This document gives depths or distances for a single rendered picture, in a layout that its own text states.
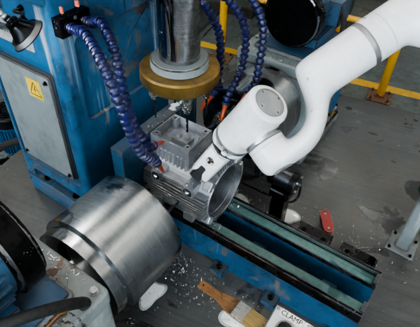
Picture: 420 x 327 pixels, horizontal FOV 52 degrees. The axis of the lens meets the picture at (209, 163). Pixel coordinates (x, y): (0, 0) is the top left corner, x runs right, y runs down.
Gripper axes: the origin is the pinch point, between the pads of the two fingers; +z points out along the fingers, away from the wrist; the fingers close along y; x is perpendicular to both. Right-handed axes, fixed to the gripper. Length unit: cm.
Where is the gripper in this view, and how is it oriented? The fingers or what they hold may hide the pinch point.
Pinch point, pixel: (198, 172)
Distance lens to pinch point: 104.5
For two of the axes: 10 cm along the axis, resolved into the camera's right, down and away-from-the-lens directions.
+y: 5.7, -5.5, 6.1
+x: -7.0, -7.2, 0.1
